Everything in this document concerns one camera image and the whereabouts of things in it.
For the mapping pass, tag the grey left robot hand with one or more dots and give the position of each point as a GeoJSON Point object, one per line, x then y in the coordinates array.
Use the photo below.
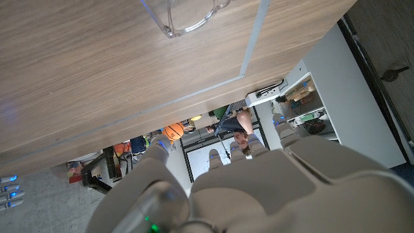
{"type": "Point", "coordinates": [291, 194]}

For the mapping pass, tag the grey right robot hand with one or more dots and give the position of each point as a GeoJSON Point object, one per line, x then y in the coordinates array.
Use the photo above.
{"type": "Point", "coordinates": [9, 195]}

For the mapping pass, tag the clear plastic glasses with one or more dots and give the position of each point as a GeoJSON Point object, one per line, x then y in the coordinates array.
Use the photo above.
{"type": "Point", "coordinates": [169, 31]}

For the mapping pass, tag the person in dark shirt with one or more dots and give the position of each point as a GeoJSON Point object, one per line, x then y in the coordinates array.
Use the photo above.
{"type": "Point", "coordinates": [241, 139]}

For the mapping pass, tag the black monitor stand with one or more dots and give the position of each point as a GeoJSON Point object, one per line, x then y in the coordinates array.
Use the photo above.
{"type": "Point", "coordinates": [97, 174]}

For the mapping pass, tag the open dark laptop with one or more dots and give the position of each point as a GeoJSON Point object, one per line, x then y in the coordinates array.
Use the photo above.
{"type": "Point", "coordinates": [223, 121]}

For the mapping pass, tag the white power strip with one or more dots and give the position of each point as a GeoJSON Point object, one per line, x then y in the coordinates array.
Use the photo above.
{"type": "Point", "coordinates": [262, 97]}

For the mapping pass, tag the white shelf cabinet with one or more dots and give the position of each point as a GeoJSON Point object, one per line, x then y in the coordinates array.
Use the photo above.
{"type": "Point", "coordinates": [349, 106]}

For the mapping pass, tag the green round disc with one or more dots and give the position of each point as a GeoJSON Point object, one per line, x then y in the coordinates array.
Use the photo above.
{"type": "Point", "coordinates": [221, 111]}

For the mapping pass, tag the black yellow round button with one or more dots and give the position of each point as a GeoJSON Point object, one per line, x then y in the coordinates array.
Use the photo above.
{"type": "Point", "coordinates": [196, 118]}

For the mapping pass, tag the orange mini basketball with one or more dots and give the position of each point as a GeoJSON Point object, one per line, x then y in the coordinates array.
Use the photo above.
{"type": "Point", "coordinates": [173, 131]}

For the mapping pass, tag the dark blue mug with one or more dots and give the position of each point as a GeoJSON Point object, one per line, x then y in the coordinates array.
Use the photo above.
{"type": "Point", "coordinates": [138, 145]}

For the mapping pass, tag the whiteboard with black frame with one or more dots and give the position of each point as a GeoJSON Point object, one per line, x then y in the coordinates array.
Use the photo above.
{"type": "Point", "coordinates": [200, 161]}

